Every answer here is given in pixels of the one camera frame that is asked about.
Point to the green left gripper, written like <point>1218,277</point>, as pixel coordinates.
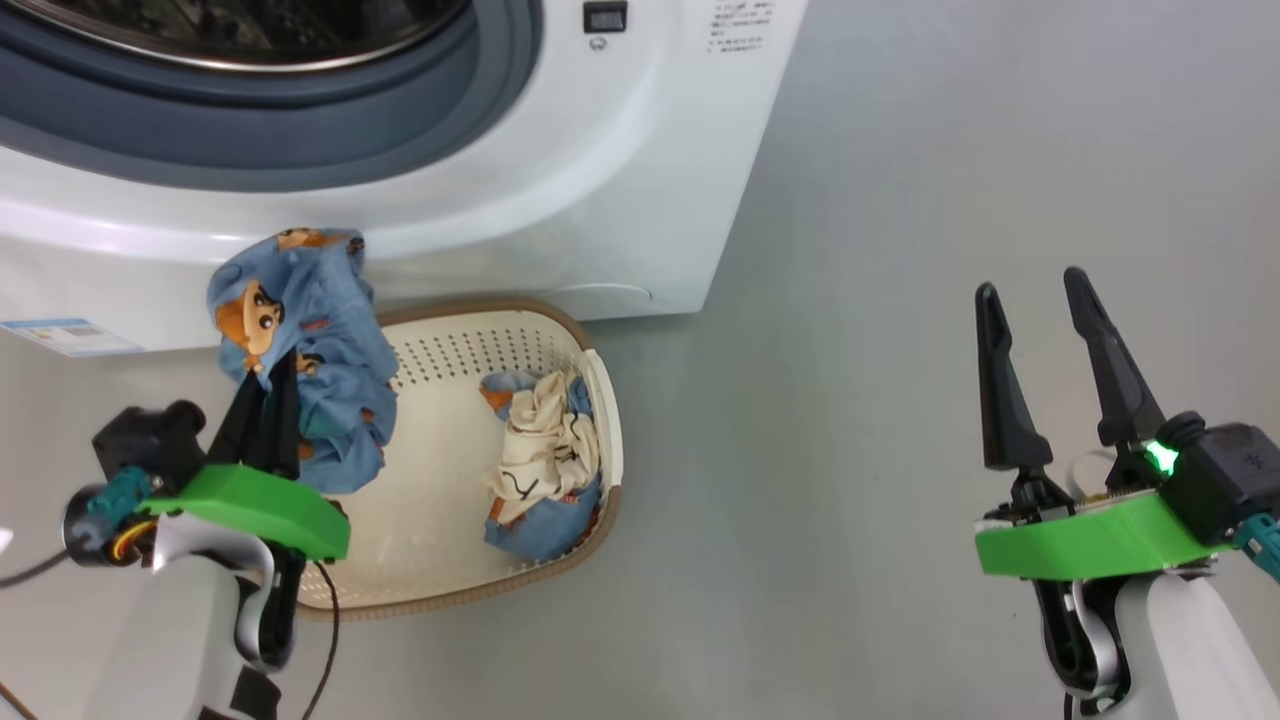
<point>265,500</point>

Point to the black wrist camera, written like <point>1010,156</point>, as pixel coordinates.
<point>1215,480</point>
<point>145,440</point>

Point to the blue energy label sticker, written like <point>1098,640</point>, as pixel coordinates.
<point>70,338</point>

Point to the blue cartoon print garment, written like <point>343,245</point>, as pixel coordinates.
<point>545,530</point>
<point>330,380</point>

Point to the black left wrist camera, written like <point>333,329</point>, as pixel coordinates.
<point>145,440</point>

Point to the cream perforated laundry basket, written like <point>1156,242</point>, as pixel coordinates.
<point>430,500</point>

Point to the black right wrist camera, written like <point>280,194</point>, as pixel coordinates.
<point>1215,480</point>

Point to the white washing machine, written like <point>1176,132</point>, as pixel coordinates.
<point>560,180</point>

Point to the cream garment with black lines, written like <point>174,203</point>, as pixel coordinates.
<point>535,450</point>

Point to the small black machine display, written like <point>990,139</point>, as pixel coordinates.
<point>605,16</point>

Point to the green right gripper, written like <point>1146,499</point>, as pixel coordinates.
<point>1080,540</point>

